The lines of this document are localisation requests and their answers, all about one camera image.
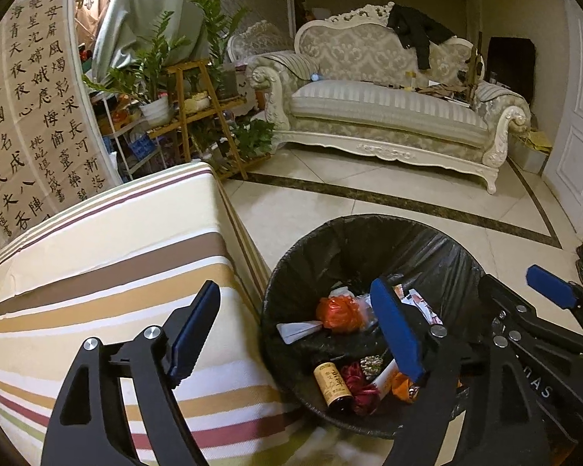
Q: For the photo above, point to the ornate cream sofa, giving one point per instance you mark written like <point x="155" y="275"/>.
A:
<point x="379" y="111"/>

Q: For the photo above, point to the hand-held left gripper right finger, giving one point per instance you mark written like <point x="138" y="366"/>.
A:
<point x="398" y="330"/>

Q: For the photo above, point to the tall green potted plant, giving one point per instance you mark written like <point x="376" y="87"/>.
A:
<point x="218" y="29"/>

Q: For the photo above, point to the white metal rack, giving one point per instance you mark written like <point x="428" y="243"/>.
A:
<point x="112" y="141"/>

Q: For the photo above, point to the orange wrapper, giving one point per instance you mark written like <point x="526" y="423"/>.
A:
<point x="401" y="388"/>

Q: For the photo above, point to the small leafy potted plant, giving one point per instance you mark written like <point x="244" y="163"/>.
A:
<point x="252" y="138"/>

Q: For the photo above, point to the black bag-lined trash bin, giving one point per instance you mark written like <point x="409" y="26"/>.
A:
<point x="369" y="247"/>

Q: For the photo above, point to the black jacket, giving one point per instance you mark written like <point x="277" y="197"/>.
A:
<point x="413" y="29"/>

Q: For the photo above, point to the calligraphy wall hanging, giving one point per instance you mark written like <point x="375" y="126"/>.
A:
<point x="29" y="107"/>

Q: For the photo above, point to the red-orange plastic bag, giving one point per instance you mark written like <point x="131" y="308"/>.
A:
<point x="340" y="315"/>

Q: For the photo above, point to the clear plastic wrapper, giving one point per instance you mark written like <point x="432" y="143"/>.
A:
<point x="367" y="308"/>

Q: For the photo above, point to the grey storage box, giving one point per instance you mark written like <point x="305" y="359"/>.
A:
<point x="532" y="158"/>

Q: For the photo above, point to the white panelled door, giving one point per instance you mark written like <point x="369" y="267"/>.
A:
<point x="575" y="155"/>

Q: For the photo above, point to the ornate cream armchair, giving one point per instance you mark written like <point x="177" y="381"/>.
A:
<point x="257" y="39"/>

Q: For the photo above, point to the grey-green curtain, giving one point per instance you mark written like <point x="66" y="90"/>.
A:
<point x="160" y="9"/>

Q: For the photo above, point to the striped sofa throw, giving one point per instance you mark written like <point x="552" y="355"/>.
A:
<point x="291" y="65"/>

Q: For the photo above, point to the green plant in white pot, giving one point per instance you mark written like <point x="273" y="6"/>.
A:
<point x="155" y="112"/>

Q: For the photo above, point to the white tube with green text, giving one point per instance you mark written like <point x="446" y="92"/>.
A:
<point x="296" y="331"/>

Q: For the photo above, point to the clear plastic bottle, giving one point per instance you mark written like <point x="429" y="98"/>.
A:
<point x="316" y="76"/>

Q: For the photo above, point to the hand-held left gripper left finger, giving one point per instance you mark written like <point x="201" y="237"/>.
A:
<point x="192" y="335"/>

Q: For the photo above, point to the white red snack wrapper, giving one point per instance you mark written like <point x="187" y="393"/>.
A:
<point x="420" y="303"/>

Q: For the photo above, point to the wooden plant stand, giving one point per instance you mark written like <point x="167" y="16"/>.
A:
<point x="187" y="65"/>

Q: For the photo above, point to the blue plastic crate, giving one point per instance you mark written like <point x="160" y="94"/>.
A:
<point x="141" y="148"/>

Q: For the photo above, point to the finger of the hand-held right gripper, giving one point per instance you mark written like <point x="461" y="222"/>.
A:
<point x="549" y="284"/>
<point x="510" y="315"/>

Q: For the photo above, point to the dark rectangular panel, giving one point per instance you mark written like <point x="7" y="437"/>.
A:
<point x="510" y="68"/>

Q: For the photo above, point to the brown bottle yellow label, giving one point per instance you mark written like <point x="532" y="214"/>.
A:
<point x="333" y="383"/>

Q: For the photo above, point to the cream ceramic planter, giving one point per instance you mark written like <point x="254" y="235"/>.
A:
<point x="197" y="104"/>

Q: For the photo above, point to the checkered candy wrapper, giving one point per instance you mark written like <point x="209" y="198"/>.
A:
<point x="371" y="364"/>

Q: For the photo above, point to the striped tablecloth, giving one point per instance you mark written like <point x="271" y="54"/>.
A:
<point x="126" y="233"/>

